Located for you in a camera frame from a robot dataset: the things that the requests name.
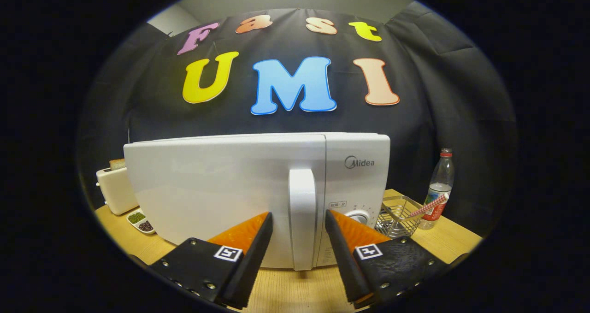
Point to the white toaster oven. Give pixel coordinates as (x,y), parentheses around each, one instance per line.
(221,188)

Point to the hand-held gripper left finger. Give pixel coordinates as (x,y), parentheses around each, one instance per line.
(251,262)

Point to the cream pop-up toaster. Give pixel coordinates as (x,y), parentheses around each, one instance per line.
(115,191)

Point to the clear plastic water bottle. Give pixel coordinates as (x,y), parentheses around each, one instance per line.
(440,179)

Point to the bread slice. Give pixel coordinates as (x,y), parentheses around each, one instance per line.
(117,164)

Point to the pink striped straw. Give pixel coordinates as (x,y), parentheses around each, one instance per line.
(428,205)

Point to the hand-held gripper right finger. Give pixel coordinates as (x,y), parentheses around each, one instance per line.
(343,262)

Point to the white divided bean dish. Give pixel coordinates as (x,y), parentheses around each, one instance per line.
(138,218)

